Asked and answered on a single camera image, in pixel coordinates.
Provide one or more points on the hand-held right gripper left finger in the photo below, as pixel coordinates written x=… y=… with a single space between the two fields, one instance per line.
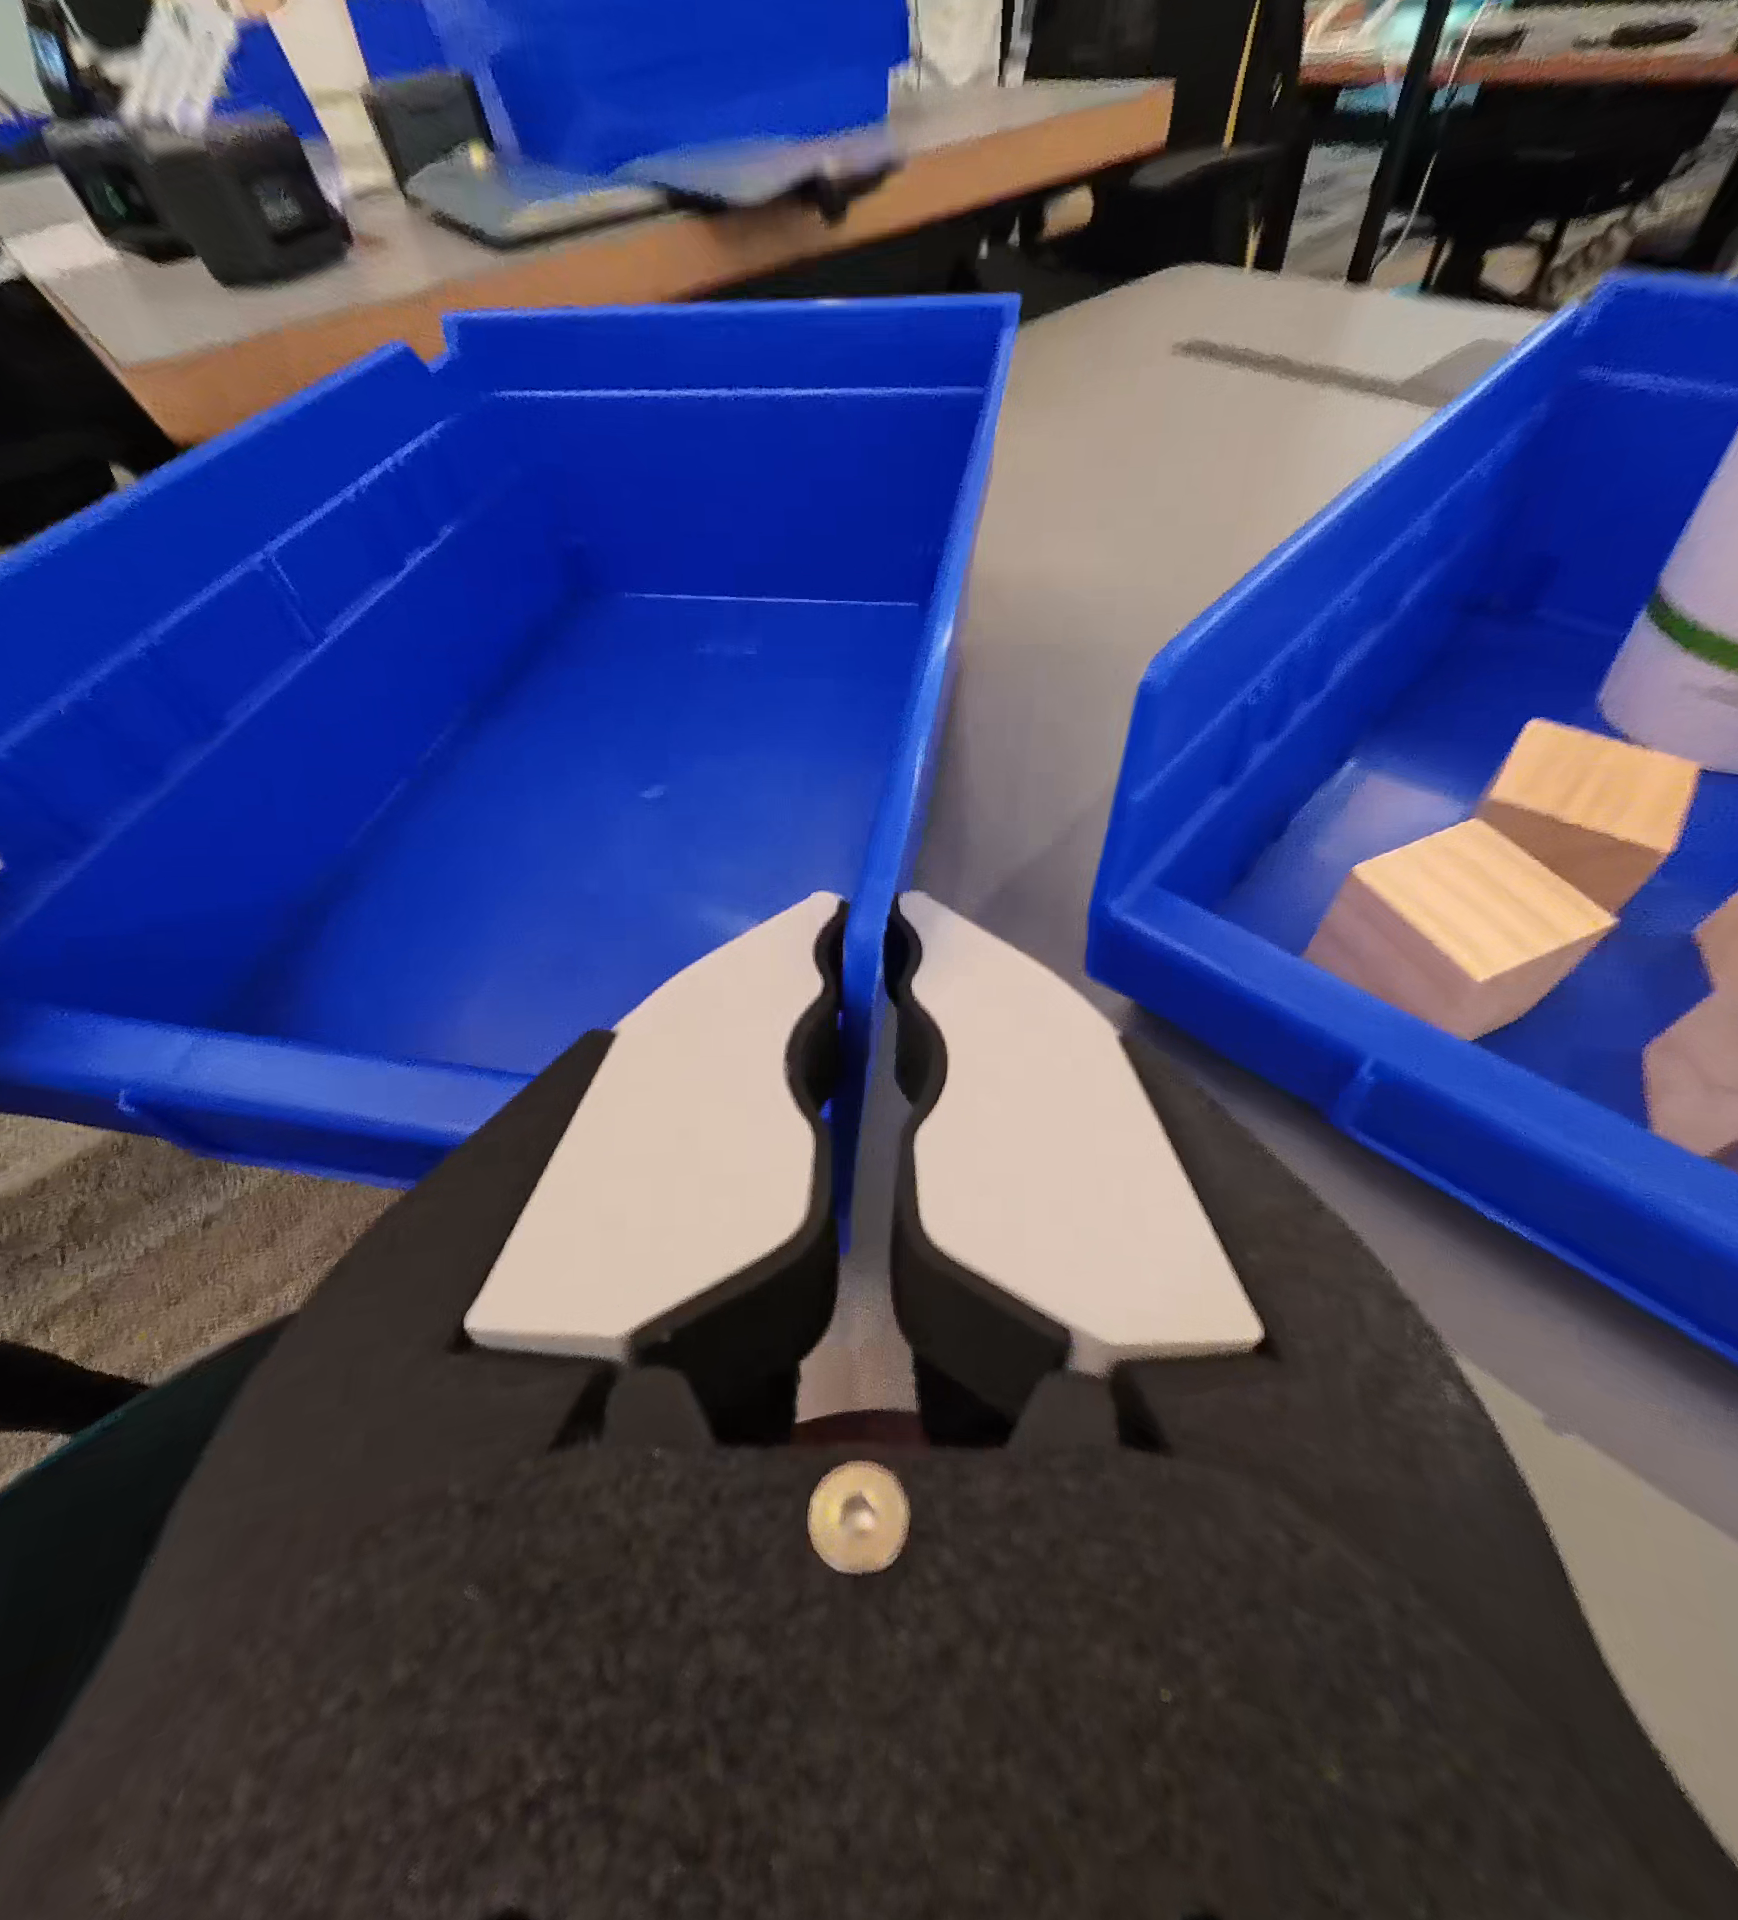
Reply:
x=659 y=1186

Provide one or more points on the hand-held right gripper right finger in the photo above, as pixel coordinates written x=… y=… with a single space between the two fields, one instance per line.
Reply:
x=1064 y=1186

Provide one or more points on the blue plastic bin with cubes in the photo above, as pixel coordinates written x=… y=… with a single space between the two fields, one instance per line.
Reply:
x=1484 y=1139

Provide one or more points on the wooden desk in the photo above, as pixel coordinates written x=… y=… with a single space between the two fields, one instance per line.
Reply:
x=359 y=352

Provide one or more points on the grey laptop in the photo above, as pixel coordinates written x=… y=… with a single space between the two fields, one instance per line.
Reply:
x=614 y=188

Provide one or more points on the black office chair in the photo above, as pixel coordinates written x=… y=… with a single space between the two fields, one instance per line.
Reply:
x=1201 y=164

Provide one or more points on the blue storage bins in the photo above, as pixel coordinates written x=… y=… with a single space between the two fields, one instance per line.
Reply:
x=659 y=74

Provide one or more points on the wooden table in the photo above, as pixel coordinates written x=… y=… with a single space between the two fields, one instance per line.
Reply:
x=1558 y=69

